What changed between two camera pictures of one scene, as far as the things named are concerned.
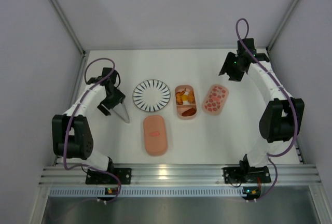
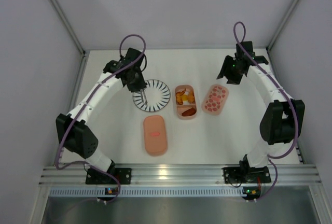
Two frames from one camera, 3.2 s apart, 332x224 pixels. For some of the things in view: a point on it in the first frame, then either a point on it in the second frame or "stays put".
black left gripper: [112, 103] -> [138, 86]
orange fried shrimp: [179, 96] stays put
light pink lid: [215, 99] stays put
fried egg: [184, 98] stays put
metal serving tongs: [121, 111] -> [144, 96]
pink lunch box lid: [155, 135] stays put
